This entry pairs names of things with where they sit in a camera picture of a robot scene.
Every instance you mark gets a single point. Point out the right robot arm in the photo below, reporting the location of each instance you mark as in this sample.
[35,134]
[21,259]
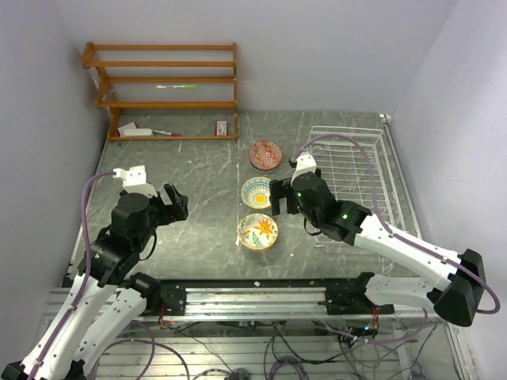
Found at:
[450,283]

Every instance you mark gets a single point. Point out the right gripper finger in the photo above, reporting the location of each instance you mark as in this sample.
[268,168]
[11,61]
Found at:
[292,204]
[276,193]

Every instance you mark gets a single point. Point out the pink white pen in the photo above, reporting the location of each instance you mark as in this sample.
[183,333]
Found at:
[166,133]

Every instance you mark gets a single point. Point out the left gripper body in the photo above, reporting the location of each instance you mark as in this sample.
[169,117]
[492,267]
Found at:
[160,213]

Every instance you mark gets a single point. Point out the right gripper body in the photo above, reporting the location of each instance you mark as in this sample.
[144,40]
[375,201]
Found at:
[314,220]

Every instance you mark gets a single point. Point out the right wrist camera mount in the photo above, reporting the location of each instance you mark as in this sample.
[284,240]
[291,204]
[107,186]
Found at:
[304,163]

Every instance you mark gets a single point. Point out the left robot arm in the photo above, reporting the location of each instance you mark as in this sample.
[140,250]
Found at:
[70,346]

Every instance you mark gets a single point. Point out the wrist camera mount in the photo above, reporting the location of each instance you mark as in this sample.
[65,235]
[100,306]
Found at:
[304,163]
[134,180]

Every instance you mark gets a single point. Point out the red patterned bowl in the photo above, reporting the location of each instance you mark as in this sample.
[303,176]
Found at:
[265,155]

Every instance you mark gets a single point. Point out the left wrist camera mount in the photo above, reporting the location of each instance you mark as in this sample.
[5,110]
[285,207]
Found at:
[134,180]

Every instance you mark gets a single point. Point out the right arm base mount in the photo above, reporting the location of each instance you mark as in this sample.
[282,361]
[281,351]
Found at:
[346,296]

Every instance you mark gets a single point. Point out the orange flower bowl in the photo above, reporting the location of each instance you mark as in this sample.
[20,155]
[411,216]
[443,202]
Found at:
[257,232]

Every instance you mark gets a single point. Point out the small red white box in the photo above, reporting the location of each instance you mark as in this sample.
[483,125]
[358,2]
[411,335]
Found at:
[221,128]

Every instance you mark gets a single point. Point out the green white pen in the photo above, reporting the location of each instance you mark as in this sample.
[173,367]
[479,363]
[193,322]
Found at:
[182,86]

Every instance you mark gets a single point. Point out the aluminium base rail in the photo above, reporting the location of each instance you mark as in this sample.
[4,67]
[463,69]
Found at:
[235,301]

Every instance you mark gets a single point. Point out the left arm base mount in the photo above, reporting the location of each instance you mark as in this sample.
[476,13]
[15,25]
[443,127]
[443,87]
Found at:
[173,298]

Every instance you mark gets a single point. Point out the wooden shelf rack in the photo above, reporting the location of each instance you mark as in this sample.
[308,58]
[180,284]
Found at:
[128,73]

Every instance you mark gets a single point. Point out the blue yellow patterned bowl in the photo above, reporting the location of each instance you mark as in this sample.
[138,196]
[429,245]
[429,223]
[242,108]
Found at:
[255,193]

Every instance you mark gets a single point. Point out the white wire dish rack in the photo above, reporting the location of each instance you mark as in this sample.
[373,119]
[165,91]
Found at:
[350,176]

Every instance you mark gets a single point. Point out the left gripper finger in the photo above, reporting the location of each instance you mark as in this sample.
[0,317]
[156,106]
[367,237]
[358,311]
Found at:
[179,206]
[170,192]

